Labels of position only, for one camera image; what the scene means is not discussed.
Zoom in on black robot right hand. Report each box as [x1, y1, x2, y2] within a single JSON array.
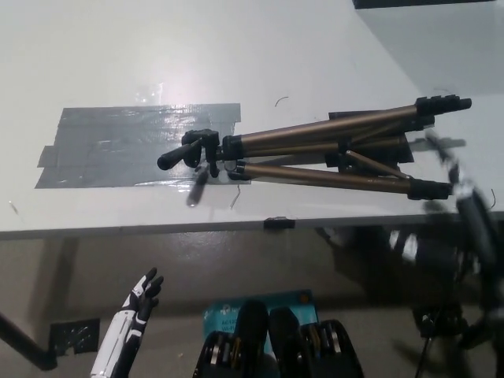
[[423, 129, 480, 216]]

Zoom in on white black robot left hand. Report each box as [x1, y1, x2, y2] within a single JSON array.
[[89, 266, 165, 378]]

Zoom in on bronze and black camera tripod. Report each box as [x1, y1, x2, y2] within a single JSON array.
[[157, 94, 473, 202]]

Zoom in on black robot torso blocks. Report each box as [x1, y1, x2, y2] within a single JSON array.
[[192, 301, 364, 378]]

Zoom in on black tape patch on floor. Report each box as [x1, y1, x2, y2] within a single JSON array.
[[50, 317, 101, 355]]

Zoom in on black table leg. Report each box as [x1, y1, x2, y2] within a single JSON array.
[[0, 310, 58, 371]]

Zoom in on teal wifi adapter box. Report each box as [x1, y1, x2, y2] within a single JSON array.
[[202, 289, 318, 355]]

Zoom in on black floor stand base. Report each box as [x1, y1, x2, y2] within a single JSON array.
[[412, 298, 504, 354]]

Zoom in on dark flat object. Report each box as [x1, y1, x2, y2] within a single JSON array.
[[351, 0, 487, 9]]

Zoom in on thin black cable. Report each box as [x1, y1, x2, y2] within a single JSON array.
[[417, 336, 434, 378]]

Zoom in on grey duct tape patch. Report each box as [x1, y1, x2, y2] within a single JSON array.
[[34, 102, 253, 190]]

